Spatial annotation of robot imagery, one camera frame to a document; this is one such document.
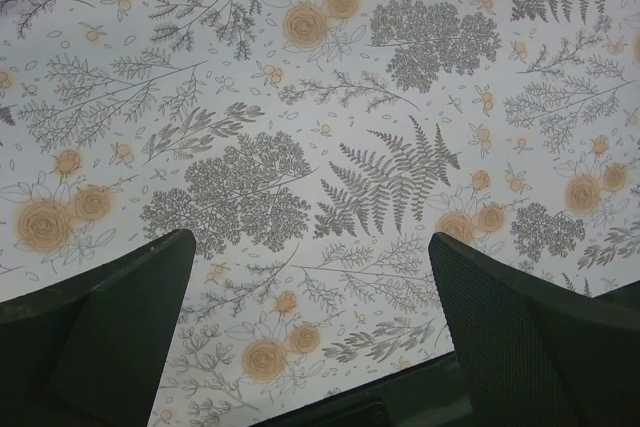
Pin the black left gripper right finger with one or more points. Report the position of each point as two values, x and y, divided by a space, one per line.
533 353

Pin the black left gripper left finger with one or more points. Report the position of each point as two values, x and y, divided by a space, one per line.
90 350

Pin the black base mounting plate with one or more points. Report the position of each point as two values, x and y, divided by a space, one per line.
430 394

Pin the floral patterned table mat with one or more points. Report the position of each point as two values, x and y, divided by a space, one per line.
313 147

